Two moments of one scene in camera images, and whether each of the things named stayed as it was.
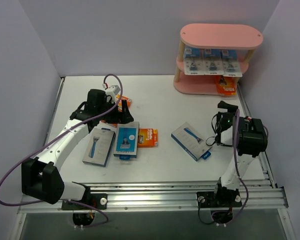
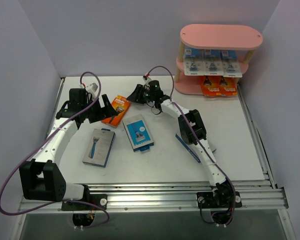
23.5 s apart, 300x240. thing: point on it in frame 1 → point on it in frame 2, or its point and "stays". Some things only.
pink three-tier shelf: (243, 38) stays
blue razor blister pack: (213, 63) stays
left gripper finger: (126, 116) → (109, 110)
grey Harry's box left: (99, 146) stays
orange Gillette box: (147, 137) → (212, 85)
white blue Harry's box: (126, 140) → (138, 133)
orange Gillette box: (128, 100) stays
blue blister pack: (230, 63) stays
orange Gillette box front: (227, 85) stays
